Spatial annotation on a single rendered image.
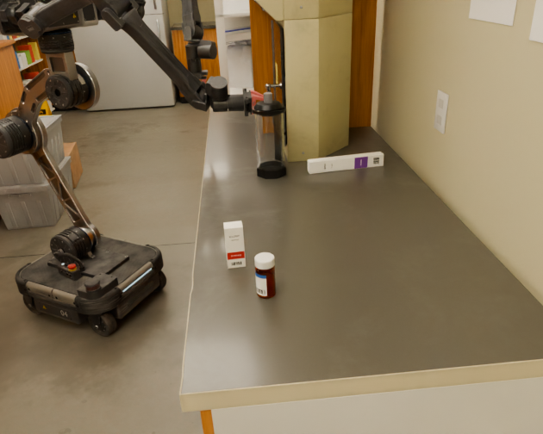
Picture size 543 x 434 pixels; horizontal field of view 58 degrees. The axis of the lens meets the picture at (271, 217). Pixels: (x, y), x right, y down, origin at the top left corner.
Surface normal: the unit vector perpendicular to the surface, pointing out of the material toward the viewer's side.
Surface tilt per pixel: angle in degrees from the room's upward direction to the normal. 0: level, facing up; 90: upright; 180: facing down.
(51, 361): 0
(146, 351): 0
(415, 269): 0
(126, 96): 90
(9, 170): 96
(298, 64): 90
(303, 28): 90
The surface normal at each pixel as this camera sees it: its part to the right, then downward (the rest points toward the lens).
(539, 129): -1.00, 0.07
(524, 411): 0.08, 0.44
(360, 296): -0.04, -0.89
